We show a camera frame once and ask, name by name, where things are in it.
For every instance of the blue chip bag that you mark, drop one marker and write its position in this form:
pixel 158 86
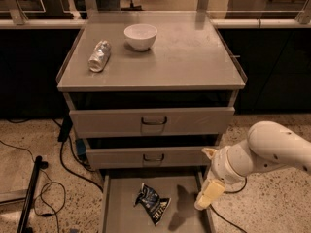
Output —
pixel 154 205

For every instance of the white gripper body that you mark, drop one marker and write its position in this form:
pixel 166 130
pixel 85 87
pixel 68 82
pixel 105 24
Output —
pixel 219 166

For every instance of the black metal bar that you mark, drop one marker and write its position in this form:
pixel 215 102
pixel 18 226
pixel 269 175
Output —
pixel 29 195

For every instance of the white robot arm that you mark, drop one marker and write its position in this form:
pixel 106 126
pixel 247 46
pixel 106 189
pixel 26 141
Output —
pixel 268 146

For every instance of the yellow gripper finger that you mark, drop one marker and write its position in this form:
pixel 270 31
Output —
pixel 209 152
pixel 210 191

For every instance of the middle grey drawer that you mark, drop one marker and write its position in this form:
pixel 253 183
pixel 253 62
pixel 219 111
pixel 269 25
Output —
pixel 148 151

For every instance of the bottom grey drawer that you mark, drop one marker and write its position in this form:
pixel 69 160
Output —
pixel 120 213

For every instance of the grey drawer cabinet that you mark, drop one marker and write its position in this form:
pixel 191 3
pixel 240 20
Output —
pixel 187 55

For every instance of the top grey drawer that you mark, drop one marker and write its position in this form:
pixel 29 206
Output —
pixel 155 113

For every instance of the grey drawer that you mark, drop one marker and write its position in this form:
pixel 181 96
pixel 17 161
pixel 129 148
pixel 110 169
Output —
pixel 120 213
pixel 155 113
pixel 148 151

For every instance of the white ceramic bowl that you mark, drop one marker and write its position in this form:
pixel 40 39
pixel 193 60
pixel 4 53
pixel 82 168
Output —
pixel 140 36

